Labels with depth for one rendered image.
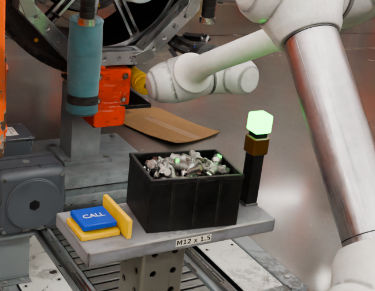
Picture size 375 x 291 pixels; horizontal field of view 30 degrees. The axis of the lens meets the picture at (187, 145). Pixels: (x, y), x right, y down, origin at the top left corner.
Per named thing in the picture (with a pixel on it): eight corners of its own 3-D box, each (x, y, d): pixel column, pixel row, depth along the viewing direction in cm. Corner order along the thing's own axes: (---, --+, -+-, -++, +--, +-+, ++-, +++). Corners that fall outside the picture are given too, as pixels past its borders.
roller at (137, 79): (116, 68, 232) (118, 51, 230) (158, 97, 209) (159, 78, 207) (100, 69, 230) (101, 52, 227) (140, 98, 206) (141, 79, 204)
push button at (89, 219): (102, 215, 142) (103, 205, 141) (117, 231, 136) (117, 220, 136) (69, 220, 138) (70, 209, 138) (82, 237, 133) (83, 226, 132)
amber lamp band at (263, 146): (257, 148, 154) (260, 131, 153) (267, 155, 151) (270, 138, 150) (242, 150, 152) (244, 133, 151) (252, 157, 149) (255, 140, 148)
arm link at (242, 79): (234, 41, 191) (192, 49, 185) (268, 57, 179) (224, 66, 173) (233, 79, 196) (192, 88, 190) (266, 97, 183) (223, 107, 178)
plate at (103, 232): (103, 216, 143) (103, 212, 142) (119, 235, 137) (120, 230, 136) (66, 222, 139) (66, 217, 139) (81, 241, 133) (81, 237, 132)
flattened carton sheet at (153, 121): (136, 100, 357) (136, 94, 355) (219, 134, 324) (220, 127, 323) (90, 110, 335) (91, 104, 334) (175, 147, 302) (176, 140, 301)
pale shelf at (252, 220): (231, 197, 165) (233, 185, 163) (274, 231, 151) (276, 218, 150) (55, 226, 143) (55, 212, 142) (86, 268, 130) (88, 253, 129)
